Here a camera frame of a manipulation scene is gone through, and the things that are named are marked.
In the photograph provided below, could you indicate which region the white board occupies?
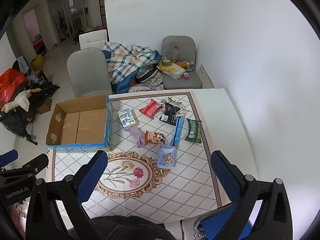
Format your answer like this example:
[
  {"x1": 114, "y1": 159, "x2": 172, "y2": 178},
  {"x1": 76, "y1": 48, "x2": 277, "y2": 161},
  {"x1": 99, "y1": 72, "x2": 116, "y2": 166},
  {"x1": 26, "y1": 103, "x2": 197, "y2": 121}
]
[{"x1": 197, "y1": 64, "x2": 215, "y2": 89}]

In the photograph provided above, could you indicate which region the pink cloth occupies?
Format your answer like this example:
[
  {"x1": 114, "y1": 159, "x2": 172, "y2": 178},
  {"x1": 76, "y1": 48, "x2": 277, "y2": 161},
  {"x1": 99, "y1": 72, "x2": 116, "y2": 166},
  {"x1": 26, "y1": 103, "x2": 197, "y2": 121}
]
[{"x1": 128, "y1": 85, "x2": 164, "y2": 93}]

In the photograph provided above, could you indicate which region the glass sliding door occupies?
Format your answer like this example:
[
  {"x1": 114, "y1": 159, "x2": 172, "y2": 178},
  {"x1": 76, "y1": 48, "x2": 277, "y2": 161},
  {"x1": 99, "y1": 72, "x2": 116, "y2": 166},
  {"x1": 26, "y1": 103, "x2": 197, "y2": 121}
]
[{"x1": 47, "y1": 0, "x2": 92, "y2": 45}]

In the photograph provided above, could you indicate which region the floral patterned table mat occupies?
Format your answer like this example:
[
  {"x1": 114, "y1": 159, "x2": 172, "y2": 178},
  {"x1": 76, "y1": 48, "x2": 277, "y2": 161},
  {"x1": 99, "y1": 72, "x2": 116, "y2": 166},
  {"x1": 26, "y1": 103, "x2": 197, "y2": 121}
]
[{"x1": 51, "y1": 92, "x2": 223, "y2": 223}]

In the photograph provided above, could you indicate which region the grey chair with tall backrest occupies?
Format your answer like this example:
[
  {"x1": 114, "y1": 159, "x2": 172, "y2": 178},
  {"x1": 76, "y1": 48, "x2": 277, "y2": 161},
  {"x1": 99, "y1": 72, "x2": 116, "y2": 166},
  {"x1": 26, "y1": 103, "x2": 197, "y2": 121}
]
[{"x1": 67, "y1": 48, "x2": 113, "y2": 98}]

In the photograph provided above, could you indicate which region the green snack packet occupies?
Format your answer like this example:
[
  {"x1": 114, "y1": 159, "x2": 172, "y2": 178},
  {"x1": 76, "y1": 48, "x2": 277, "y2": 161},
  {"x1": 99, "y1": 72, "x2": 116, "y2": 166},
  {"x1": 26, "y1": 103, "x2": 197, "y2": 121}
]
[{"x1": 184, "y1": 118, "x2": 202, "y2": 144}]

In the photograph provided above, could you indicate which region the cardboard box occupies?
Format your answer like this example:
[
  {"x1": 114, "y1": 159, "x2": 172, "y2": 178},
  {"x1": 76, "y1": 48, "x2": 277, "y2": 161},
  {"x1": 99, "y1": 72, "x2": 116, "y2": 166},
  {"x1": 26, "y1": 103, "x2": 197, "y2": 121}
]
[{"x1": 45, "y1": 94, "x2": 113, "y2": 152}]

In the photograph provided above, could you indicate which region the grey padded chair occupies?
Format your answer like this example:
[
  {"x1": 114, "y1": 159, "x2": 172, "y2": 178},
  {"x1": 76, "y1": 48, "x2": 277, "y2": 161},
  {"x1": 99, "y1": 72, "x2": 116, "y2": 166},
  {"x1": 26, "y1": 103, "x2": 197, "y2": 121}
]
[{"x1": 161, "y1": 35, "x2": 203, "y2": 90}]

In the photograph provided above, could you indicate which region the red snack packet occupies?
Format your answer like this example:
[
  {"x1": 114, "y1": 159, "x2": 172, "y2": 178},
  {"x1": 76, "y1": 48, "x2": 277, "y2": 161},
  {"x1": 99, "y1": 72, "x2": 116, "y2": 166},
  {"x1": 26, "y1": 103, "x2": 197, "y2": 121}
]
[{"x1": 139, "y1": 99, "x2": 163, "y2": 119}]

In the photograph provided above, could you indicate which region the white plush goose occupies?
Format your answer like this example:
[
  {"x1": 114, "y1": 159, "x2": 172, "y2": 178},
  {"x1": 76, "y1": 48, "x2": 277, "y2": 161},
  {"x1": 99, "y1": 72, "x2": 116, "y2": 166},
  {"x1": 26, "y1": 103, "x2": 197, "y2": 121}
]
[{"x1": 1, "y1": 88, "x2": 42, "y2": 113}]

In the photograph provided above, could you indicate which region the clear plastic bottle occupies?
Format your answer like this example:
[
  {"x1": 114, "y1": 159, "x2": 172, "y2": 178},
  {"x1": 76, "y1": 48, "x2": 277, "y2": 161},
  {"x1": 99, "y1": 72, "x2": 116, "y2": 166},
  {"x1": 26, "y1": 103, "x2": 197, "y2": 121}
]
[{"x1": 171, "y1": 45, "x2": 181, "y2": 62}]

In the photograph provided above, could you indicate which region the blue cartoon tissue pack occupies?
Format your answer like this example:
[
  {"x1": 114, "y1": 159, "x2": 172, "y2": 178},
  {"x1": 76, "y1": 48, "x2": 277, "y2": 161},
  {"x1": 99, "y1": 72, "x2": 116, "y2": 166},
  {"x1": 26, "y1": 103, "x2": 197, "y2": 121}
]
[{"x1": 157, "y1": 144, "x2": 178, "y2": 168}]

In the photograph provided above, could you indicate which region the black snack packet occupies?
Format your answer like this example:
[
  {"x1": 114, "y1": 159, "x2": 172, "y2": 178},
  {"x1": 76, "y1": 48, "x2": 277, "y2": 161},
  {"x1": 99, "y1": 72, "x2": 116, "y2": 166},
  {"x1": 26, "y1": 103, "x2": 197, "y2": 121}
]
[{"x1": 159, "y1": 102, "x2": 181, "y2": 126}]

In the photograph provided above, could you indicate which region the blue green tissue pack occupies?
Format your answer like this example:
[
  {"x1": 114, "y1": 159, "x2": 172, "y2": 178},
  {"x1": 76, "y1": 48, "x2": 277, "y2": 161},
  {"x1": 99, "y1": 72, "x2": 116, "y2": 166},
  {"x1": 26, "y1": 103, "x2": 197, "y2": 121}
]
[{"x1": 118, "y1": 108, "x2": 137, "y2": 131}]

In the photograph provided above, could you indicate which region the blue blanket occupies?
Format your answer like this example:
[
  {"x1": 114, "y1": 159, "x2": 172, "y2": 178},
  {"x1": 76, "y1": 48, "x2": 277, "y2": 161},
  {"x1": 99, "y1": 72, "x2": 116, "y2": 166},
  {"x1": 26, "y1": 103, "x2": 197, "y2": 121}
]
[{"x1": 102, "y1": 50, "x2": 163, "y2": 94}]

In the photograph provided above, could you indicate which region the yellow tissue pack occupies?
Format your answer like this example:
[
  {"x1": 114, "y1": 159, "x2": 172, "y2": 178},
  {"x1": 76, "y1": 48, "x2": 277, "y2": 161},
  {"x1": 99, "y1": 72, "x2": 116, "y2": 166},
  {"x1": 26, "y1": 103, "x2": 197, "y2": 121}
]
[{"x1": 157, "y1": 62, "x2": 186, "y2": 80}]

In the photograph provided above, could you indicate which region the striped patterned cloth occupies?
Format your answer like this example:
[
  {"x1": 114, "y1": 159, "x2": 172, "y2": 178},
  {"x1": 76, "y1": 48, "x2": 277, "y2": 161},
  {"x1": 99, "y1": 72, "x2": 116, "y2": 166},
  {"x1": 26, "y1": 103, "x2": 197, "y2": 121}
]
[{"x1": 135, "y1": 64, "x2": 164, "y2": 88}]

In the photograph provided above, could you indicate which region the blue face mask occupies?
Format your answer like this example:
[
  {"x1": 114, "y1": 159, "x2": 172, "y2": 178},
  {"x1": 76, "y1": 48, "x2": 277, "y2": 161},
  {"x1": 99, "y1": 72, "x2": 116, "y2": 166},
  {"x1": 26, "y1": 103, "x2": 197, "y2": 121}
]
[{"x1": 17, "y1": 56, "x2": 30, "y2": 73}]

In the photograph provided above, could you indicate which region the blue plastic object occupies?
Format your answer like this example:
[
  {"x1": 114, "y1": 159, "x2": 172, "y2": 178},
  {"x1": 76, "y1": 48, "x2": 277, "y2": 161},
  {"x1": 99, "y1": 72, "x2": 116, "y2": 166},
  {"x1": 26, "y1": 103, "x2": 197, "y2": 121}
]
[{"x1": 201, "y1": 204, "x2": 253, "y2": 240}]

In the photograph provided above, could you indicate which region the red plastic bag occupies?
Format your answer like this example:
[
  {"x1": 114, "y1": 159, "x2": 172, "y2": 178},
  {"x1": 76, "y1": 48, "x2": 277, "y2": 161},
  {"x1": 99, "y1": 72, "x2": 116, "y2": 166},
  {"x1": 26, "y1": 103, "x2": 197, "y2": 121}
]
[{"x1": 0, "y1": 69, "x2": 27, "y2": 104}]

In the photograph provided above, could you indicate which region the long blue packet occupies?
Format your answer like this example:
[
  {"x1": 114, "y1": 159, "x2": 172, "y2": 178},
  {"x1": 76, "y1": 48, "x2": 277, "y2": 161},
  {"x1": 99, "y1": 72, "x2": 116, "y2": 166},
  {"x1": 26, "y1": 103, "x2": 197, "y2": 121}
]
[{"x1": 170, "y1": 116, "x2": 185, "y2": 147}]

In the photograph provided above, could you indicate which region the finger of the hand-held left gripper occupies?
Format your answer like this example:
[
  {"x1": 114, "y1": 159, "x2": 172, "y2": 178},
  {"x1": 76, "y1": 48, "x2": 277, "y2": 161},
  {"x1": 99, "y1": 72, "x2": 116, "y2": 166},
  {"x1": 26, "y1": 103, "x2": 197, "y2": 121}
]
[
  {"x1": 0, "y1": 149, "x2": 19, "y2": 167},
  {"x1": 0, "y1": 153, "x2": 49, "y2": 178}
]

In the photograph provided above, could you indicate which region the orange cartoon snack packet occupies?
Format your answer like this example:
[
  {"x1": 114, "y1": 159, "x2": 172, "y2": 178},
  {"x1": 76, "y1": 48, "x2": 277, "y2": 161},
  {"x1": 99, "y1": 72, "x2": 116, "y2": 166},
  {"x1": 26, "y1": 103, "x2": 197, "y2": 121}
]
[{"x1": 144, "y1": 130, "x2": 166, "y2": 145}]

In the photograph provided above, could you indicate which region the plaid blanket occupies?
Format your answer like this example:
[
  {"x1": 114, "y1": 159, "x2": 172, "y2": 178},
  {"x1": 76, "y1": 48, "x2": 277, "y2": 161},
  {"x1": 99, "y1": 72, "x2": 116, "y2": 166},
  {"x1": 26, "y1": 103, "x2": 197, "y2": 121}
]
[{"x1": 102, "y1": 42, "x2": 160, "y2": 85}]

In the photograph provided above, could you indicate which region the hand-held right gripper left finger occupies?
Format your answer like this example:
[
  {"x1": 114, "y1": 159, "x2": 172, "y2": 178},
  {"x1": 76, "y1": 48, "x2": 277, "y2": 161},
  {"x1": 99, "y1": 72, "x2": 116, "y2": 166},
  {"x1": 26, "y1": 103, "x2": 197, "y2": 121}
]
[{"x1": 26, "y1": 150, "x2": 108, "y2": 240}]

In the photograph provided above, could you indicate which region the yellow bucket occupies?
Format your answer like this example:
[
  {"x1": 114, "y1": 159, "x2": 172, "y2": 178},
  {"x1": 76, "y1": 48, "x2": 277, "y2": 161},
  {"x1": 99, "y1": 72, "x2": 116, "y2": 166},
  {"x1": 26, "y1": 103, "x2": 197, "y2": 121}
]
[{"x1": 30, "y1": 54, "x2": 44, "y2": 70}]

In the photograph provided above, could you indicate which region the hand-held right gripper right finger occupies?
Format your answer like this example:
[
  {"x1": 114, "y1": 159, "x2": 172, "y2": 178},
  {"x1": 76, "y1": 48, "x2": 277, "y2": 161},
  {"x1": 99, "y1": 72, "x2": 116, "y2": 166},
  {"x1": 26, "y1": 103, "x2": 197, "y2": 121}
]
[{"x1": 211, "y1": 151, "x2": 293, "y2": 240}]

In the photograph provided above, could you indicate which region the white chair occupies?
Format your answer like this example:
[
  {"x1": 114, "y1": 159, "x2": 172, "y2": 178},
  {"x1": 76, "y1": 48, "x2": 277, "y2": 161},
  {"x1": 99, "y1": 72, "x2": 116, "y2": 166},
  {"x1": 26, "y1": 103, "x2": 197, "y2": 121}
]
[{"x1": 79, "y1": 29, "x2": 108, "y2": 50}]

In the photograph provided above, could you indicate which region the purple sock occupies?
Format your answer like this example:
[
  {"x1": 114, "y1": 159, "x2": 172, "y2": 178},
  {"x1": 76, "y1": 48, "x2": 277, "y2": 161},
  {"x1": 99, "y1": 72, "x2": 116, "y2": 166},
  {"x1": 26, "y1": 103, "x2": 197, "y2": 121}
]
[{"x1": 125, "y1": 126, "x2": 146, "y2": 148}]

